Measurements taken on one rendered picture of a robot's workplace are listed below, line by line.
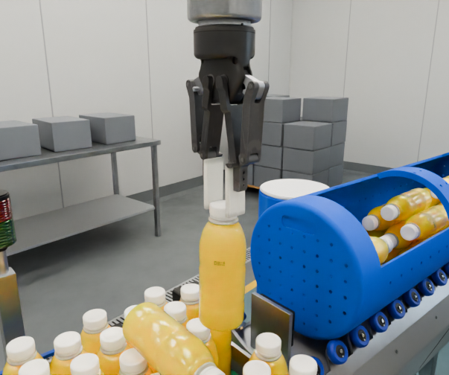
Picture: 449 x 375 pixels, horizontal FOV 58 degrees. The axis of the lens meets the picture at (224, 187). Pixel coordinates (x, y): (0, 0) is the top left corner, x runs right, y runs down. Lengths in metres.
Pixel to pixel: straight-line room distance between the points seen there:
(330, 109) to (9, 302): 4.18
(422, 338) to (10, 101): 3.50
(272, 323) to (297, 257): 0.13
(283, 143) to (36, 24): 2.66
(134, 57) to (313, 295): 3.97
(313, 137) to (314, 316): 3.63
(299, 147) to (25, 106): 2.70
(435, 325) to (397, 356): 0.19
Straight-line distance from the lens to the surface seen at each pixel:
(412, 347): 1.10
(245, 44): 0.50
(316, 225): 0.77
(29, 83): 3.98
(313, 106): 4.83
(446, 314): 1.25
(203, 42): 0.50
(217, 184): 0.56
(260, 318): 0.84
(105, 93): 4.35
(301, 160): 4.50
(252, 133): 0.48
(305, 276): 0.83
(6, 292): 0.91
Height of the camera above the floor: 1.47
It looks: 16 degrees down
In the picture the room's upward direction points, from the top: straight up
